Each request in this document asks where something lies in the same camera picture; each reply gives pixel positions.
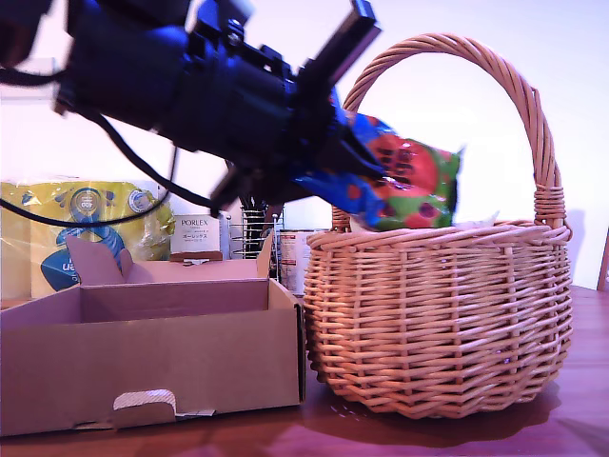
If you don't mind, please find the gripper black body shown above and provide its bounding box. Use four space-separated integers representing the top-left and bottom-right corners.
183 0 383 218

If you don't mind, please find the blue Terry's orange egg bag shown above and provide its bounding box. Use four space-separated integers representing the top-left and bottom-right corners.
290 111 465 233

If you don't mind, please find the white Porlex box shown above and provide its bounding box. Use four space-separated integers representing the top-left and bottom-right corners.
171 213 224 253

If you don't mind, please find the brown cardboard box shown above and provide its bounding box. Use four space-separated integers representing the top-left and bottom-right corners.
0 232 306 438

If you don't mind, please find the tin can with white label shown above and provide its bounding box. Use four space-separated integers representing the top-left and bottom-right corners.
278 228 310 296

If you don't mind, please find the brown wooden board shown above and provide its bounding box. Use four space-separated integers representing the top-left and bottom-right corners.
169 250 224 264

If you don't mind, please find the yellow kitchen towel pack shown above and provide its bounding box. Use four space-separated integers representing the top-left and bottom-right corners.
0 179 176 302

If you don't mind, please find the wooden chair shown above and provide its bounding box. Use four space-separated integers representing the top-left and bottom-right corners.
597 228 609 292

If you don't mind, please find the chrome wire cutlery rack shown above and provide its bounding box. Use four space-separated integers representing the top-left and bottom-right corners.
240 199 286 291

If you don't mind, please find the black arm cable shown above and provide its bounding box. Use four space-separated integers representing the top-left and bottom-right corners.
92 109 215 209

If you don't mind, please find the woven wicker basket with handle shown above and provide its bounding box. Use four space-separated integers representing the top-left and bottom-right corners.
302 31 575 420

